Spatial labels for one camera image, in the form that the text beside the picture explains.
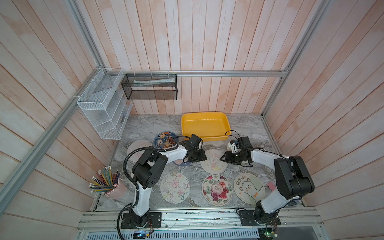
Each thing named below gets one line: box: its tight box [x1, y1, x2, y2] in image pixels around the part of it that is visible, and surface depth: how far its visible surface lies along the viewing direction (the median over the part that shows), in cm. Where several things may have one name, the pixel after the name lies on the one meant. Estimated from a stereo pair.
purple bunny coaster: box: [172, 159, 193, 167], surface depth 95 cm
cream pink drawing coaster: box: [200, 149, 228, 175], surface depth 95 cm
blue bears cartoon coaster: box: [154, 131, 179, 149], surface depth 109 cm
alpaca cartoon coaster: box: [233, 172, 266, 205], surface depth 86 cm
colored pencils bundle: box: [89, 166, 121, 196], surface depth 76 cm
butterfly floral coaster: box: [160, 172, 191, 204], surface depth 85 cm
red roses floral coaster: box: [201, 174, 233, 206], surface depth 85 cm
